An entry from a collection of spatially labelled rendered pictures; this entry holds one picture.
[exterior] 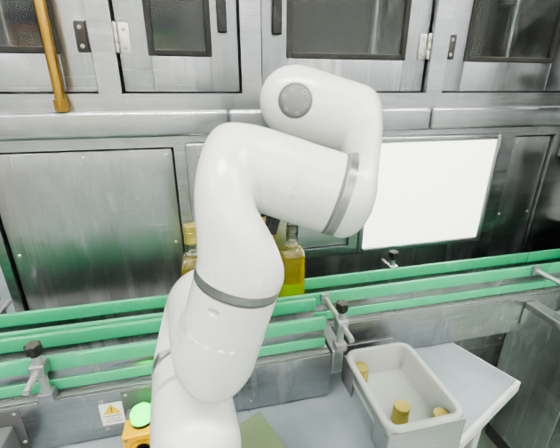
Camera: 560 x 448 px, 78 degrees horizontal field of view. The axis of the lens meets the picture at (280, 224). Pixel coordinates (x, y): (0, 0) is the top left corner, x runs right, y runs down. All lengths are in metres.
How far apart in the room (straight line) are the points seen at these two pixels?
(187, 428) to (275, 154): 0.28
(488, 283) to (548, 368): 0.52
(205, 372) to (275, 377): 0.51
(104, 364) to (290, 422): 0.41
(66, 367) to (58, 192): 0.41
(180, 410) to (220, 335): 0.12
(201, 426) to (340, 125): 0.35
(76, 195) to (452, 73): 1.04
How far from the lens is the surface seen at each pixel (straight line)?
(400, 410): 0.86
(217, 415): 0.42
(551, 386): 1.62
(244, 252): 0.29
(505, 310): 1.23
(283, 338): 0.81
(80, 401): 0.87
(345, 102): 0.40
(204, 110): 0.88
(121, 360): 0.82
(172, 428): 0.42
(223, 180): 0.29
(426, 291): 1.04
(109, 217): 0.98
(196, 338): 0.34
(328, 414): 0.91
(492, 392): 1.08
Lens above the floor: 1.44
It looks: 21 degrees down
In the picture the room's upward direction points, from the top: straight up
